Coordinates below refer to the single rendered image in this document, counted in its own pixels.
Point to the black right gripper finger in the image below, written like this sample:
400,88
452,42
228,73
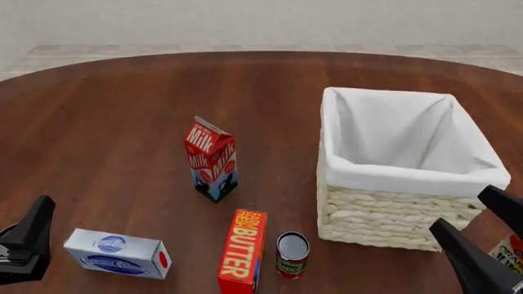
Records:
470,257
503,202

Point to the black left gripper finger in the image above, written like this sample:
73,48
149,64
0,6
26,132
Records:
36,219

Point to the white cream cheese box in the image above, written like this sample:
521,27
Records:
118,254

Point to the white woven lined basket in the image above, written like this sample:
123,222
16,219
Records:
404,171

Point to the red soup tin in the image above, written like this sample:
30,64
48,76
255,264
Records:
292,257

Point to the red milk carton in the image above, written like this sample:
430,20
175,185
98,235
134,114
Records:
212,165

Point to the orange juice carton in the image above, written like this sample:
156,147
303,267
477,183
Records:
508,252

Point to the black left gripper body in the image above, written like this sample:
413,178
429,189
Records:
19,258

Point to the red butter box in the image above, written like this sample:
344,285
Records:
242,254

